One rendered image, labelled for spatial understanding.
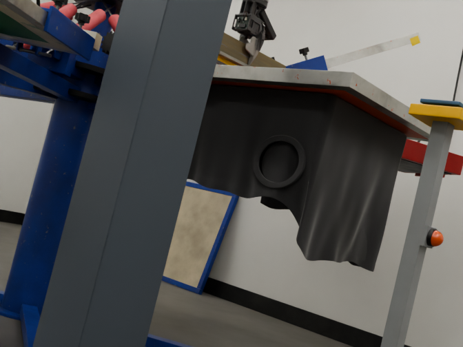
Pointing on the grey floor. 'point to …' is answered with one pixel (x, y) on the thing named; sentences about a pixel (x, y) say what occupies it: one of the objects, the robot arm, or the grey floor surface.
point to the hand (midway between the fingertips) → (246, 61)
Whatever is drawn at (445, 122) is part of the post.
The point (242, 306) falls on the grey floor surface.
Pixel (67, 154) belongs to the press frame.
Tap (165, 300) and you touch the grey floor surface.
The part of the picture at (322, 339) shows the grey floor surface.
